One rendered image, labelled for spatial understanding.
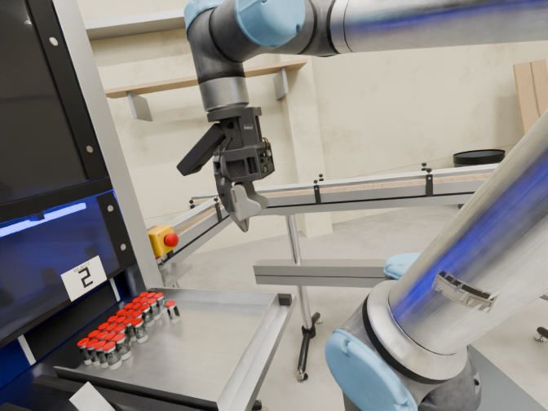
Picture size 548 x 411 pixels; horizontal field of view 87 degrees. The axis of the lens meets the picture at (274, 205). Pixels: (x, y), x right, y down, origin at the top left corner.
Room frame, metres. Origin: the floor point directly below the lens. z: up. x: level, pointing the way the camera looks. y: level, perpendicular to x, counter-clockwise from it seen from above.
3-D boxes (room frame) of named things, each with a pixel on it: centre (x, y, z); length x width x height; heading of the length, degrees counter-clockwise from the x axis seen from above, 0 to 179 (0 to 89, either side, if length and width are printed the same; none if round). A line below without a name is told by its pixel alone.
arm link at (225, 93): (0.50, 0.05, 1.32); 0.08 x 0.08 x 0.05
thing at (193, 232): (1.13, 0.38, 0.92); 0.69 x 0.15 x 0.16; 158
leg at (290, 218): (1.40, -0.07, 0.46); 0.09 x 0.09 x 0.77; 68
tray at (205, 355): (0.50, 0.23, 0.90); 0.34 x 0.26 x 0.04; 68
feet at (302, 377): (1.40, -0.07, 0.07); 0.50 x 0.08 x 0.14; 158
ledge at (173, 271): (0.84, 0.39, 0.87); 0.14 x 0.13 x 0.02; 68
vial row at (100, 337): (0.55, 0.35, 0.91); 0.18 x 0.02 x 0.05; 158
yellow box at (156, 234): (0.82, 0.36, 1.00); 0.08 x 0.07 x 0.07; 68
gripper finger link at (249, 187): (0.51, 0.04, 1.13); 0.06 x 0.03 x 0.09; 68
